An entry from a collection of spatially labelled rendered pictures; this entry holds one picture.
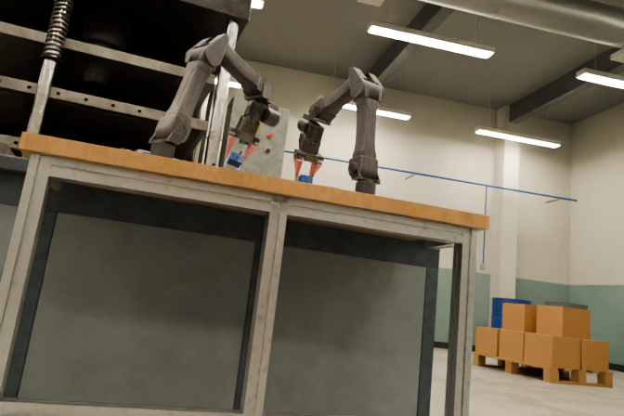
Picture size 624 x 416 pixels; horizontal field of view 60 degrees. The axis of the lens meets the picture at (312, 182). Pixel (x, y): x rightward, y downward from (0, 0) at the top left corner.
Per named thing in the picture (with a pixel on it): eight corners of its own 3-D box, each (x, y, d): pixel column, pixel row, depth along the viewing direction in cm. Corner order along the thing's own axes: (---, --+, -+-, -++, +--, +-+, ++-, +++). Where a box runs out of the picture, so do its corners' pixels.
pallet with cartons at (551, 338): (613, 387, 545) (613, 312, 561) (550, 383, 519) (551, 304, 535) (527, 369, 656) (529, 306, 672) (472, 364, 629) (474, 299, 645)
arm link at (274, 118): (262, 128, 188) (266, 96, 190) (281, 125, 183) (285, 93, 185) (240, 117, 179) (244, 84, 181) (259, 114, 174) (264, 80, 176)
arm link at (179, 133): (166, 130, 153) (150, 123, 149) (188, 127, 148) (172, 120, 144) (162, 151, 152) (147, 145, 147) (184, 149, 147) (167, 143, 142)
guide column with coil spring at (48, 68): (5, 280, 213) (73, -13, 241) (-10, 279, 211) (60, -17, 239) (7, 280, 218) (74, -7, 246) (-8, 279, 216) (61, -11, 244)
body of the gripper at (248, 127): (227, 132, 180) (236, 111, 180) (255, 143, 183) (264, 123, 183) (229, 132, 174) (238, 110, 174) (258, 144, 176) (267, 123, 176)
